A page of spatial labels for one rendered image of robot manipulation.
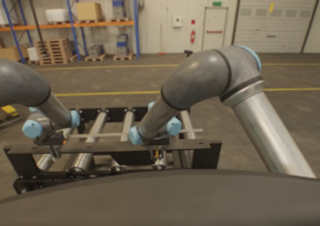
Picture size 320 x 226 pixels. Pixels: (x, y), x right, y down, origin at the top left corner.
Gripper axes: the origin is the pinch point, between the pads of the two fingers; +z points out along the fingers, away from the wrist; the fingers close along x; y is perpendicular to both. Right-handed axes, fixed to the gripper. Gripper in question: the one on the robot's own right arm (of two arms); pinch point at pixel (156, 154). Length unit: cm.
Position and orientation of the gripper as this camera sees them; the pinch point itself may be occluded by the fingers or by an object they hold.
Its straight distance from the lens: 102.8
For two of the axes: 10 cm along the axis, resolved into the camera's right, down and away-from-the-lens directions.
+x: 10.0, -0.3, 0.3
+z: 0.1, 8.7, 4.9
